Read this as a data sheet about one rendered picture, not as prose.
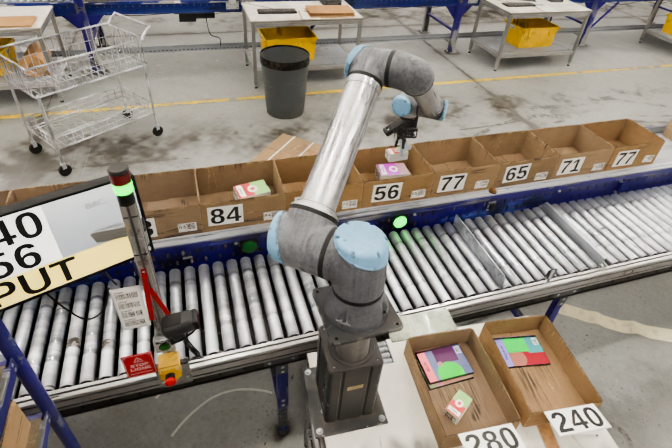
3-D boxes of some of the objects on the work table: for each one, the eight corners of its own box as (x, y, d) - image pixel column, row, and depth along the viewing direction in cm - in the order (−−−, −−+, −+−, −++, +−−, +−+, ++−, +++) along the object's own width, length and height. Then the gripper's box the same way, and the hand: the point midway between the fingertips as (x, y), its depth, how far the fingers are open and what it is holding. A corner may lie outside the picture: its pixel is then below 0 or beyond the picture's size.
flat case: (549, 365, 182) (551, 363, 181) (505, 369, 179) (506, 367, 178) (534, 336, 193) (535, 334, 192) (491, 340, 190) (492, 337, 189)
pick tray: (522, 428, 162) (532, 414, 156) (477, 336, 191) (483, 321, 185) (593, 416, 167) (604, 402, 161) (538, 328, 197) (546, 314, 190)
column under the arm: (387, 423, 160) (402, 372, 140) (315, 439, 154) (319, 387, 134) (367, 358, 180) (376, 305, 160) (302, 370, 174) (303, 316, 154)
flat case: (473, 374, 175) (474, 372, 174) (429, 385, 171) (429, 383, 170) (456, 344, 186) (457, 342, 185) (414, 354, 181) (414, 352, 180)
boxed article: (469, 405, 167) (472, 399, 164) (455, 425, 161) (458, 419, 158) (456, 395, 170) (459, 389, 167) (442, 414, 163) (445, 408, 161)
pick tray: (439, 451, 154) (445, 437, 148) (402, 352, 183) (406, 337, 177) (514, 435, 160) (523, 421, 154) (467, 341, 189) (472, 326, 183)
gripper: (423, 120, 212) (415, 158, 225) (411, 107, 222) (404, 145, 235) (406, 121, 210) (399, 160, 223) (395, 109, 220) (389, 146, 233)
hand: (397, 150), depth 227 cm, fingers open, 6 cm apart
